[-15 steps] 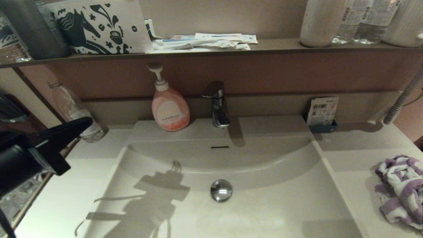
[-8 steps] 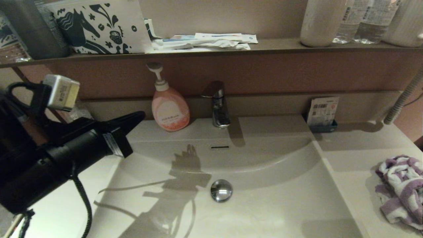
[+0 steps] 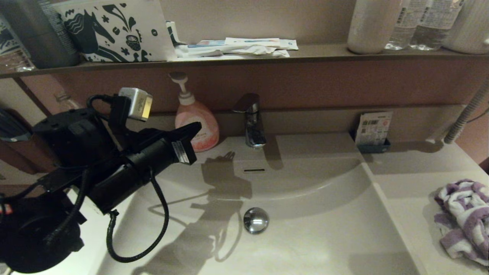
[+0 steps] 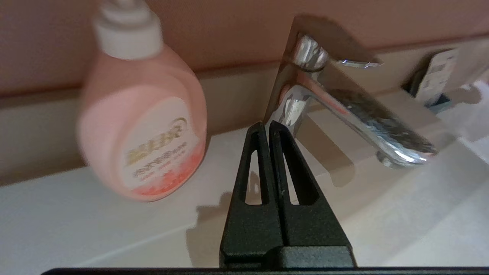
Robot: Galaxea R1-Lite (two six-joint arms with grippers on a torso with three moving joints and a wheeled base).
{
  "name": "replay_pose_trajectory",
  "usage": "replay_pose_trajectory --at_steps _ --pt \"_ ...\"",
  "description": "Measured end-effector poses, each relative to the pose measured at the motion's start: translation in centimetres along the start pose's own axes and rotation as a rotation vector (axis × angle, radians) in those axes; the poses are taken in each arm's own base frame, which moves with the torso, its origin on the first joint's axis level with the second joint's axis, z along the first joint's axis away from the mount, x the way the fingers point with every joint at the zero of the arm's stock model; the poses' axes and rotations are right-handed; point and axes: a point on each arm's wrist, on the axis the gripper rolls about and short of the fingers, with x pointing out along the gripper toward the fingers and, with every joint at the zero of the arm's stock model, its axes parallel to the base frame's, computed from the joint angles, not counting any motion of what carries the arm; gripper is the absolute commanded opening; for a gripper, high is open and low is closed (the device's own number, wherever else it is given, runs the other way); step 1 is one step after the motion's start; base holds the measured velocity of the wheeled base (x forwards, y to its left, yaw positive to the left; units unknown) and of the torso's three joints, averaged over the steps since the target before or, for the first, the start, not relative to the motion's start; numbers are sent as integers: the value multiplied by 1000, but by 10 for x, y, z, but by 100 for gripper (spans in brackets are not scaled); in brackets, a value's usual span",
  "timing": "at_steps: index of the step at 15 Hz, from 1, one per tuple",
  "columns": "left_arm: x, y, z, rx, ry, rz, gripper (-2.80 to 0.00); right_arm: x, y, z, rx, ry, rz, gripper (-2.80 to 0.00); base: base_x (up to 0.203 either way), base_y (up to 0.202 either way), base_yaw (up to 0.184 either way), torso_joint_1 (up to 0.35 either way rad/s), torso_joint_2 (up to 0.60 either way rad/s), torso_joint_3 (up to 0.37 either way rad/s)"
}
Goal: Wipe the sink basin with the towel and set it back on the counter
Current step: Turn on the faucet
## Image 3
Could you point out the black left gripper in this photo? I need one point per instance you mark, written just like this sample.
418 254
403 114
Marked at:
160 156

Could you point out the chrome sink faucet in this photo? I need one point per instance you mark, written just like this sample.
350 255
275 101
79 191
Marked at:
254 130

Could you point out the purple white striped towel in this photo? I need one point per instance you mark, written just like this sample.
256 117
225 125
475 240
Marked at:
462 221

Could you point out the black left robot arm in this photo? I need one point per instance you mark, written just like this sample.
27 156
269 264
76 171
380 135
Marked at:
38 236

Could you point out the white sink basin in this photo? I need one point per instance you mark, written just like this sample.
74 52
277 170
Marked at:
305 236

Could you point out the pink soap pump bottle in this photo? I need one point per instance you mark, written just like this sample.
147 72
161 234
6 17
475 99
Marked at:
202 114

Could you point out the blue printed packet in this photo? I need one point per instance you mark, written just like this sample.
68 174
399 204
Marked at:
208 44

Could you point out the small white green box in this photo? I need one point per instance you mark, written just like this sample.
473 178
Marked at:
172 33

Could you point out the chrome drain stopper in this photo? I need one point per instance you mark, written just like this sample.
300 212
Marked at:
256 220

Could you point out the white toothbrush packet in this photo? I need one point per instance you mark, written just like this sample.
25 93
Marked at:
263 42

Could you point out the white horse print box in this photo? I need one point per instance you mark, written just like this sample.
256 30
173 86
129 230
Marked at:
116 29

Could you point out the empty clear plastic bottle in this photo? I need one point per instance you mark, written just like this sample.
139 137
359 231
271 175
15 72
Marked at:
68 102

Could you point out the white printed paper card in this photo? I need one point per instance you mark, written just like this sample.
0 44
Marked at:
373 128

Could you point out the dark grey cylinder container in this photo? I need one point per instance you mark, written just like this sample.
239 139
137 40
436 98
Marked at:
30 38

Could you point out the small dark blue holder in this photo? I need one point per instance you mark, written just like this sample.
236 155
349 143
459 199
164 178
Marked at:
374 148

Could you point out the white cylinder bottle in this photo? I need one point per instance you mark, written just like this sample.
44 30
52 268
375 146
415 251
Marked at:
371 26

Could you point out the clear labelled water bottle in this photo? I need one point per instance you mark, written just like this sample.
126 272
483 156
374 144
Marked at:
400 33
431 30

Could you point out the white ribbed container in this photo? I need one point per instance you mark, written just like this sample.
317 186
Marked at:
469 26

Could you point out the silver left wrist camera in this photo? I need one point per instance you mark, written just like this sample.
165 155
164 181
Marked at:
135 104

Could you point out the brown wall shelf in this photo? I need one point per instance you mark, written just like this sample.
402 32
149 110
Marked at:
324 55

